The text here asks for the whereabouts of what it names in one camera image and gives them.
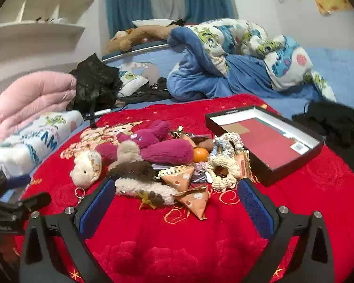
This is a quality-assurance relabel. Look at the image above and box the orange mandarin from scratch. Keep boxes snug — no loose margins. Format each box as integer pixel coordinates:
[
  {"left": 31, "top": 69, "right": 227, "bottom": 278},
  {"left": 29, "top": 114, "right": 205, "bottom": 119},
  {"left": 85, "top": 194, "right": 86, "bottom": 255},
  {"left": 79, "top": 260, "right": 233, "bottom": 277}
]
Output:
[{"left": 192, "top": 147, "right": 210, "bottom": 163}]

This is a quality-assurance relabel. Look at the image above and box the black clothes pile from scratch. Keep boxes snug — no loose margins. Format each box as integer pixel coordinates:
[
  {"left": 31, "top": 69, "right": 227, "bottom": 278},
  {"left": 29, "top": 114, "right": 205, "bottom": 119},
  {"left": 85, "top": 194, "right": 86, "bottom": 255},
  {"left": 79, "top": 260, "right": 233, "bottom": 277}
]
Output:
[{"left": 292, "top": 100, "right": 354, "bottom": 150}]

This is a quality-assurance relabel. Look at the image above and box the brown teddy bear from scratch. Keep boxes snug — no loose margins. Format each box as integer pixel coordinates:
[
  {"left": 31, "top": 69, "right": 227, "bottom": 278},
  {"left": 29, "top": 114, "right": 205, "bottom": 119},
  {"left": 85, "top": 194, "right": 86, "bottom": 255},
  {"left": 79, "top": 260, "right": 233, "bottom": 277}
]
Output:
[{"left": 106, "top": 24, "right": 181, "bottom": 54}]

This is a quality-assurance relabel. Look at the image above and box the beige fur pompom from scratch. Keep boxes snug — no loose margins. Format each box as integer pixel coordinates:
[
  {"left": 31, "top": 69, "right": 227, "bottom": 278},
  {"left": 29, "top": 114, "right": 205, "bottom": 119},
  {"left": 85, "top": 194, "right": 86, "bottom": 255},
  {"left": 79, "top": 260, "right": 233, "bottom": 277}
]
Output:
[{"left": 115, "top": 141, "right": 143, "bottom": 163}]

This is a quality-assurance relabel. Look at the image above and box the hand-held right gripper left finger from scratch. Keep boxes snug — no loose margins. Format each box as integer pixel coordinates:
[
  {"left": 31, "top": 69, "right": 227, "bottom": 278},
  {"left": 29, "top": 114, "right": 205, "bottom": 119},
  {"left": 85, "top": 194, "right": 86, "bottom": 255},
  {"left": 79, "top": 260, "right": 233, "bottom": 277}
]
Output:
[{"left": 19, "top": 177, "right": 116, "bottom": 283}]

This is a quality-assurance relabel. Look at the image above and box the silver bed rail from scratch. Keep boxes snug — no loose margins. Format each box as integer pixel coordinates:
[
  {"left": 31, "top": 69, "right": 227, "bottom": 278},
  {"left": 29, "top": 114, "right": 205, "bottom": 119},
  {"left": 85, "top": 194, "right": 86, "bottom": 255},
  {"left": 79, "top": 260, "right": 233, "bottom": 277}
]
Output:
[{"left": 102, "top": 44, "right": 169, "bottom": 61}]

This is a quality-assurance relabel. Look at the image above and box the cream sheep plush keychain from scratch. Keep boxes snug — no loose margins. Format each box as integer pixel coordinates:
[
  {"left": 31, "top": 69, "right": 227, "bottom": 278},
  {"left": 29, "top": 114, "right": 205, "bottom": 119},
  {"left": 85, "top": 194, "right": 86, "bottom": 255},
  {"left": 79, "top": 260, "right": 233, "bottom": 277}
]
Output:
[{"left": 70, "top": 149, "right": 104, "bottom": 203}]

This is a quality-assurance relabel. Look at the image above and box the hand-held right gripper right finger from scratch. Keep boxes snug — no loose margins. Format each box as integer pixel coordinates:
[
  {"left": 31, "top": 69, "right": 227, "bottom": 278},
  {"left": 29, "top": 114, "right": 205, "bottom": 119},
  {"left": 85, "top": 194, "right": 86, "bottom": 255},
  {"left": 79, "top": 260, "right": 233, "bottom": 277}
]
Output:
[{"left": 237, "top": 178, "right": 335, "bottom": 283}]

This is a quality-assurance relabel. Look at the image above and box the white wall shelf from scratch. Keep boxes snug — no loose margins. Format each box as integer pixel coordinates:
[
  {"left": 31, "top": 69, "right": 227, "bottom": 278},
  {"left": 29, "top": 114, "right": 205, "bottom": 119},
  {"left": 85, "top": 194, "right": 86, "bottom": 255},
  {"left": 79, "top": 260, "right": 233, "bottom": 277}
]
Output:
[{"left": 0, "top": 0, "right": 97, "bottom": 63}]

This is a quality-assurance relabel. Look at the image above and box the blue bed sheet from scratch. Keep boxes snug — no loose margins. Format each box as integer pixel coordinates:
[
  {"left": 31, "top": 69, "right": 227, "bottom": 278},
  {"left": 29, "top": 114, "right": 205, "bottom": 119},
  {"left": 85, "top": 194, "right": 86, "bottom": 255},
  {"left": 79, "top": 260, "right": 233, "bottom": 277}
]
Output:
[{"left": 261, "top": 47, "right": 354, "bottom": 118}]

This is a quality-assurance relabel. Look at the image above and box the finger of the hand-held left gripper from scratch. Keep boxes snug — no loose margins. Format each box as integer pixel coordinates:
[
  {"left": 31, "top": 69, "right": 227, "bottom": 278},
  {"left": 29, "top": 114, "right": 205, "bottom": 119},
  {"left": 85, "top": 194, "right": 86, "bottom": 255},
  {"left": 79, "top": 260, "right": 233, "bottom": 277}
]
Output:
[
  {"left": 18, "top": 193, "right": 52, "bottom": 213},
  {"left": 4, "top": 173, "right": 31, "bottom": 189}
]

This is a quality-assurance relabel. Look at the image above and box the black cardboard box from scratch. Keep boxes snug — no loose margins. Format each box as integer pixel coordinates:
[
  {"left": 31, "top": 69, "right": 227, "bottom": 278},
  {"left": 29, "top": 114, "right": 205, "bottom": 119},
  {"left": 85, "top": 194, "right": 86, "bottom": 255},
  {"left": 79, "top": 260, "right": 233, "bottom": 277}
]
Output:
[{"left": 205, "top": 105, "right": 325, "bottom": 187}]

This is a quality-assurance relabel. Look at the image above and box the cream crochet scrunchie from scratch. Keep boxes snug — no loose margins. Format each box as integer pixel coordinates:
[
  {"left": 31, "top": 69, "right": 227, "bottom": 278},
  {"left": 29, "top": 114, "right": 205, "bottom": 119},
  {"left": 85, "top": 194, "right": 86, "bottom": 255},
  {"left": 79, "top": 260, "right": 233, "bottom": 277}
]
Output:
[{"left": 207, "top": 153, "right": 244, "bottom": 190}]

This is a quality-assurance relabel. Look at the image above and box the red printed blanket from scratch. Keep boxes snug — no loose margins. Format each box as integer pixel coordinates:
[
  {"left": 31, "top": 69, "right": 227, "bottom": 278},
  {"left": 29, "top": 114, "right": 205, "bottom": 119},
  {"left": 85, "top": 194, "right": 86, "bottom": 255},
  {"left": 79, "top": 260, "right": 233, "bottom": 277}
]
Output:
[{"left": 13, "top": 94, "right": 354, "bottom": 283}]

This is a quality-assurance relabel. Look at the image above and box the white cloth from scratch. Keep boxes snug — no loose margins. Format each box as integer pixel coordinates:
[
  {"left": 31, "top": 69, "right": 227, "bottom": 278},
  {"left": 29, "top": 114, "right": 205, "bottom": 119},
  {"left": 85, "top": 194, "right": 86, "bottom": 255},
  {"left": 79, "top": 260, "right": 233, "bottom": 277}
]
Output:
[{"left": 132, "top": 19, "right": 178, "bottom": 28}]

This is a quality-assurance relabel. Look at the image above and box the small white printed pillow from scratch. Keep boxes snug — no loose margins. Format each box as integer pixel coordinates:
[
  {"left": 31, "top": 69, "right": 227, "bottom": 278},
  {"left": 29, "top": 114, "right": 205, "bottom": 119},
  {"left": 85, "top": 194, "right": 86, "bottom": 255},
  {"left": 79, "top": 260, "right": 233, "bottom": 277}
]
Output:
[{"left": 118, "top": 67, "right": 150, "bottom": 98}]

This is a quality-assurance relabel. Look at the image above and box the blue monster print blanket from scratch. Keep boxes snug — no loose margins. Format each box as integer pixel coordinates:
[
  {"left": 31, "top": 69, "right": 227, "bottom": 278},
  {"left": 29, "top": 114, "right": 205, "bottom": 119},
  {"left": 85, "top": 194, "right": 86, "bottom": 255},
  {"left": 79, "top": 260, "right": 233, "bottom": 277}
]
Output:
[{"left": 167, "top": 18, "right": 337, "bottom": 102}]

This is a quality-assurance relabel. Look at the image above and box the pink quilt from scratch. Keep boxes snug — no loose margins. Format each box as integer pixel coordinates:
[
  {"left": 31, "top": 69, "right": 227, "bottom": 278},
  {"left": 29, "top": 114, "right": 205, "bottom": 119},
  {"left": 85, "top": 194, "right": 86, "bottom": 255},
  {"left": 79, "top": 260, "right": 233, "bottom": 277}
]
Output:
[{"left": 0, "top": 71, "right": 78, "bottom": 154}]

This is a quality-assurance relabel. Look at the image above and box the brown pouch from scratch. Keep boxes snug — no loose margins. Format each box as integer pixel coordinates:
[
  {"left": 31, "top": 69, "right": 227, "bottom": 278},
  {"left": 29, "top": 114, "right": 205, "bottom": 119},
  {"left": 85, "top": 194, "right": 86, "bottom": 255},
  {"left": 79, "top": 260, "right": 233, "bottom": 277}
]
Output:
[{"left": 195, "top": 137, "right": 216, "bottom": 151}]

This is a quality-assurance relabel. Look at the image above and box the brown and white fuzzy plush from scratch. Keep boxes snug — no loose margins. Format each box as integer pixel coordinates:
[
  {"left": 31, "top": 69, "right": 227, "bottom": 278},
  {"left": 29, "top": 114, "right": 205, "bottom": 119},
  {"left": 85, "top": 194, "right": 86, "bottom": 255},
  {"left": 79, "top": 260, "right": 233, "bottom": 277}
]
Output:
[{"left": 107, "top": 161, "right": 178, "bottom": 207}]

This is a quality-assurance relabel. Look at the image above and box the magenta plush toy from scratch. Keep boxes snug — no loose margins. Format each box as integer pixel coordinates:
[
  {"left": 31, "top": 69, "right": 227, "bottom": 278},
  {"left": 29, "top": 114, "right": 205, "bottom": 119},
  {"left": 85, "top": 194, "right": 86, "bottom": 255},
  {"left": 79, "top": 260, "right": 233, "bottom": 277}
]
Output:
[{"left": 95, "top": 120, "right": 195, "bottom": 166}]

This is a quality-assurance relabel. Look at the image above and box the black plastic bag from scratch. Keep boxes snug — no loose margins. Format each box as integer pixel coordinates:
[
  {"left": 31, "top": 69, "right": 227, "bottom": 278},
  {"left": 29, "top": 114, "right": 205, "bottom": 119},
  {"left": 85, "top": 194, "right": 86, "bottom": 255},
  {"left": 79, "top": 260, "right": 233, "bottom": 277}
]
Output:
[{"left": 66, "top": 53, "right": 123, "bottom": 113}]

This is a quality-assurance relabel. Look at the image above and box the purple crochet scrunchie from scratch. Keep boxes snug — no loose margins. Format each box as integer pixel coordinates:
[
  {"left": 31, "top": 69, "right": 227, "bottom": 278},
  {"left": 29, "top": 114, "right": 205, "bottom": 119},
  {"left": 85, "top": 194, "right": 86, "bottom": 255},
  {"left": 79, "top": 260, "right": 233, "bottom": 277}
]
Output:
[{"left": 192, "top": 162, "right": 209, "bottom": 174}]

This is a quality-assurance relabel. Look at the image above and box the black garment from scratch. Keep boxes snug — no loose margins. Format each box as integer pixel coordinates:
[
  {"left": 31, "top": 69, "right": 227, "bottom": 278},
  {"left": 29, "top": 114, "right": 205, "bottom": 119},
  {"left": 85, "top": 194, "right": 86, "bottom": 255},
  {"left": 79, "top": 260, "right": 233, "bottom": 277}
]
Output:
[{"left": 118, "top": 77, "right": 173, "bottom": 105}]

